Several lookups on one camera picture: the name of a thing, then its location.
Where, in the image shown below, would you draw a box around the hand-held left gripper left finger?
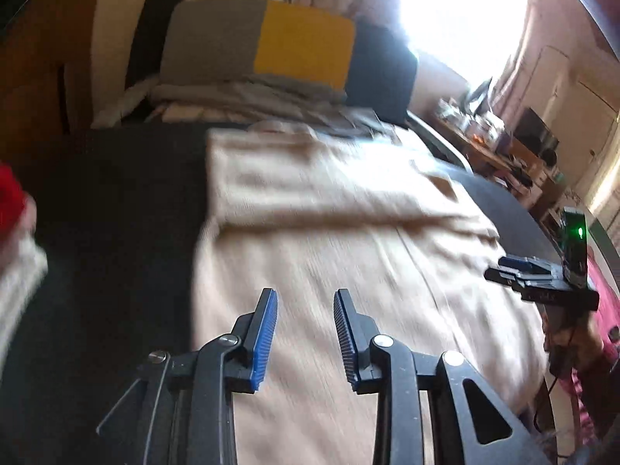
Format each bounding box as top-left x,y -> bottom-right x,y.
96,287 -> 279,465

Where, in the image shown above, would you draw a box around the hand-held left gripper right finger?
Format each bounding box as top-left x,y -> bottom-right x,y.
333,289 -> 548,465

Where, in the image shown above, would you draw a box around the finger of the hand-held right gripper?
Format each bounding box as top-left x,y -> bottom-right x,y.
499,255 -> 563,273
484,267 -> 565,292

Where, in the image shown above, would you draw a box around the cream knit sweater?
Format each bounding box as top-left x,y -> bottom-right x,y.
191,123 -> 548,465

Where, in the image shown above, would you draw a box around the person's right forearm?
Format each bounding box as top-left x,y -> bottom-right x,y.
569,344 -> 620,446

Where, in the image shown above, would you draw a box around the person's right hand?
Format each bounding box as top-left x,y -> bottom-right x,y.
542,310 -> 608,369

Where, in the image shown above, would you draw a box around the pink duvet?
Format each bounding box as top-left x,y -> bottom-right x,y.
584,247 -> 620,344

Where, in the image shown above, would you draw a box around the wooden desk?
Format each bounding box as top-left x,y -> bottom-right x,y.
433,107 -> 567,204

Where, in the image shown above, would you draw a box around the black monitor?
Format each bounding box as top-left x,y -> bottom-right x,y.
513,107 -> 560,153

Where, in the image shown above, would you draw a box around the group of mugs and jars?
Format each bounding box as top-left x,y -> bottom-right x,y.
436,77 -> 505,141

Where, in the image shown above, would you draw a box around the white wardrobe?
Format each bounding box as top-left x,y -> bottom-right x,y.
528,43 -> 620,189

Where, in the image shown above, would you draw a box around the folded grey blanket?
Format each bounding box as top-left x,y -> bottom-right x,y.
92,75 -> 403,131

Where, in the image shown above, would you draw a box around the white knit cloth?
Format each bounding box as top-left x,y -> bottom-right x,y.
0,225 -> 49,364

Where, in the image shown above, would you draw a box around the red cloth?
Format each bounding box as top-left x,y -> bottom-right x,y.
0,162 -> 37,233

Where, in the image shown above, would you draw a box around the grey yellow navy pillow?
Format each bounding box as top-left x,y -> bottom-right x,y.
160,0 -> 420,127

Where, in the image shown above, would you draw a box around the wooden wardrobe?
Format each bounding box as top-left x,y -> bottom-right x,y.
0,0 -> 105,156

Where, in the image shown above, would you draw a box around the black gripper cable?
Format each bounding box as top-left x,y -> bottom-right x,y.
533,344 -> 570,458

